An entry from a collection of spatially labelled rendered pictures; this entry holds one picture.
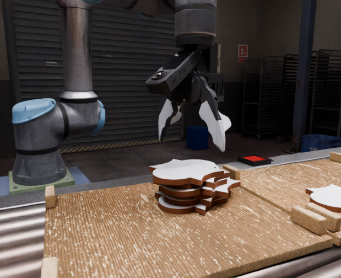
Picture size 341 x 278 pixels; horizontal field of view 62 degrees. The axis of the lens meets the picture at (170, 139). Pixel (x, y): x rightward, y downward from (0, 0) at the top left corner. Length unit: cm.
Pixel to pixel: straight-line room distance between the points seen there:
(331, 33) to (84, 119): 593
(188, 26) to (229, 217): 34
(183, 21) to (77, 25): 45
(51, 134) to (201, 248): 59
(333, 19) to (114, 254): 632
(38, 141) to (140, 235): 50
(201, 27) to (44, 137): 55
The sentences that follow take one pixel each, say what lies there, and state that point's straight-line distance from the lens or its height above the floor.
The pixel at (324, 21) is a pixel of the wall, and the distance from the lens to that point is 663.
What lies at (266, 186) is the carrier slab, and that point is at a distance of 70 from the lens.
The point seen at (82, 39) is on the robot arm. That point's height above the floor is 130.
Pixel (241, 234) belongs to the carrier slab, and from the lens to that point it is 48.
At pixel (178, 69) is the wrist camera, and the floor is 119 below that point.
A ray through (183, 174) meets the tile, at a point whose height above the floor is 101.
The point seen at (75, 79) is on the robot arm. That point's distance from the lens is 91.
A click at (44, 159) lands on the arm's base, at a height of 96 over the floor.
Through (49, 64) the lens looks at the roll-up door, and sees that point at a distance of 514.
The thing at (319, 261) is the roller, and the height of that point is 91.
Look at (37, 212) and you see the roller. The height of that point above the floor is 91.
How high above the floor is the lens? 116
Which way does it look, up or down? 11 degrees down
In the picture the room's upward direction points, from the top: straight up
